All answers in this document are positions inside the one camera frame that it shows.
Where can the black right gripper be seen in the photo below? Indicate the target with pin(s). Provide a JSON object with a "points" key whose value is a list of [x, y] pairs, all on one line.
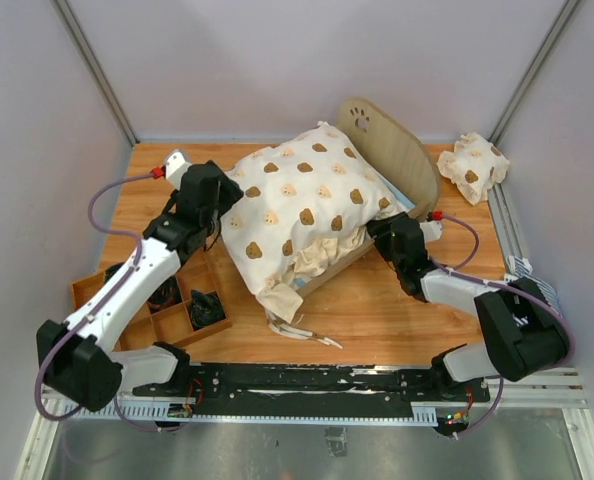
{"points": [[381, 230]]}

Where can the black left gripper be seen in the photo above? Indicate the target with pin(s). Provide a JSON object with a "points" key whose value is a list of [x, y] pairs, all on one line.
{"points": [[229, 194]]}

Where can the wooden pet bed frame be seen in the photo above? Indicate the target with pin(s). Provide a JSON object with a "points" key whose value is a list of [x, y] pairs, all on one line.
{"points": [[401, 158]]}

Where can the large bear print cushion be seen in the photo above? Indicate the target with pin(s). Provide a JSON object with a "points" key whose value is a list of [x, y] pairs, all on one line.
{"points": [[276, 216]]}

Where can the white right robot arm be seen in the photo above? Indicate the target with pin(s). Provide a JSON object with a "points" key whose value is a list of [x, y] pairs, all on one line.
{"points": [[521, 332]]}

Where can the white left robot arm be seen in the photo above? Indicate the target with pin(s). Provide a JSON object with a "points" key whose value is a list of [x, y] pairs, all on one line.
{"points": [[76, 357]]}

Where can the blue striped mattress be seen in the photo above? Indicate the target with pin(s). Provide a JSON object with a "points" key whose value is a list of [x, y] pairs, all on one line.
{"points": [[346, 209]]}

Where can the small bear print pillow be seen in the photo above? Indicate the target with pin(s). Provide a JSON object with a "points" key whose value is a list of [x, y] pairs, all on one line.
{"points": [[474, 166]]}

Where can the wooden divided tray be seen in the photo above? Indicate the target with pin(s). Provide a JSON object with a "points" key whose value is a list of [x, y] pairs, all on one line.
{"points": [[166, 317]]}

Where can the black item in tray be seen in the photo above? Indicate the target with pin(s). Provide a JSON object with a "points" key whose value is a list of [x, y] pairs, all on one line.
{"points": [[205, 309]]}

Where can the blue striped cloth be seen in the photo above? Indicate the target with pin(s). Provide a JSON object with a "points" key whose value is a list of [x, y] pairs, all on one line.
{"points": [[520, 267]]}

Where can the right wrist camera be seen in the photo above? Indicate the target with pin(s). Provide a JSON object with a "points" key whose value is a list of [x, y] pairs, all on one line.
{"points": [[432, 227]]}

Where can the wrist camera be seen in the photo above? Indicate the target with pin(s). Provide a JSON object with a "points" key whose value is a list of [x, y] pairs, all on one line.
{"points": [[432, 227], [173, 169]]}

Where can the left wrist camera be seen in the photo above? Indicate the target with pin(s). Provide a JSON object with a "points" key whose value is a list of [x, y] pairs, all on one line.
{"points": [[173, 169]]}

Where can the aluminium side rail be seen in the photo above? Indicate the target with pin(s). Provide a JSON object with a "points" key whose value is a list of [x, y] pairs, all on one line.
{"points": [[506, 226]]}

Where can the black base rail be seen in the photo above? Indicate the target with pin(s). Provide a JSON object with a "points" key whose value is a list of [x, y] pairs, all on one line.
{"points": [[311, 389]]}

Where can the white slotted cable duct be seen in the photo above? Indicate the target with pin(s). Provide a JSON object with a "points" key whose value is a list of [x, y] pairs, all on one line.
{"points": [[162, 411]]}

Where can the left aluminium frame post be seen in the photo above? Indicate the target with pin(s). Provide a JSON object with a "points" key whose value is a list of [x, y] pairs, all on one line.
{"points": [[76, 33]]}

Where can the aluminium frame post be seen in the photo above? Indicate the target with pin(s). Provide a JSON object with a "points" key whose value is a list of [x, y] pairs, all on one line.
{"points": [[556, 31], [76, 33]]}

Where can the right aluminium frame post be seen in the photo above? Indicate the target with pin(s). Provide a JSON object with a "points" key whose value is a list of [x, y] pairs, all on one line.
{"points": [[556, 31]]}

